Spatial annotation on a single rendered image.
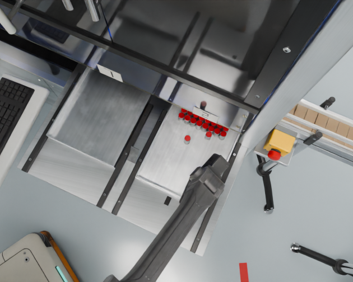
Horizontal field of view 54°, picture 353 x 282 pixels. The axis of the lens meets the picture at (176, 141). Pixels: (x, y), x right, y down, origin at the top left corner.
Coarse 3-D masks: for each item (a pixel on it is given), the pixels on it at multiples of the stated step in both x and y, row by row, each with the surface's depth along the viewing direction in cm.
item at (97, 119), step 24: (96, 72) 128; (72, 96) 124; (96, 96) 126; (120, 96) 126; (144, 96) 126; (72, 120) 123; (96, 120) 123; (120, 120) 124; (72, 144) 121; (96, 144) 121; (120, 144) 121
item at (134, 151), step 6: (132, 150) 116; (138, 150) 115; (132, 156) 118; (126, 162) 120; (132, 162) 120; (126, 168) 119; (132, 168) 119; (120, 174) 119; (126, 174) 119; (120, 180) 118; (126, 180) 118; (120, 186) 118
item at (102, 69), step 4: (100, 68) 113; (104, 68) 111; (100, 72) 116; (104, 72) 115; (108, 72) 113; (112, 72) 111; (116, 72) 110; (116, 76) 113; (120, 76) 111; (120, 80) 115
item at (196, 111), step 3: (195, 108) 108; (195, 111) 111; (198, 111) 110; (201, 111) 109; (204, 111) 108; (198, 114) 112; (201, 114) 111; (204, 114) 110; (210, 114) 107; (204, 117) 113; (207, 117) 111; (210, 117) 110; (213, 117) 109; (216, 117) 108; (210, 120) 112; (213, 120) 111; (216, 120) 110
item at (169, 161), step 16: (176, 112) 125; (160, 128) 120; (176, 128) 123; (192, 128) 123; (160, 144) 122; (176, 144) 122; (192, 144) 122; (208, 144) 122; (224, 144) 122; (144, 160) 117; (160, 160) 120; (176, 160) 120; (192, 160) 120; (144, 176) 119; (160, 176) 119; (176, 176) 119; (176, 192) 117
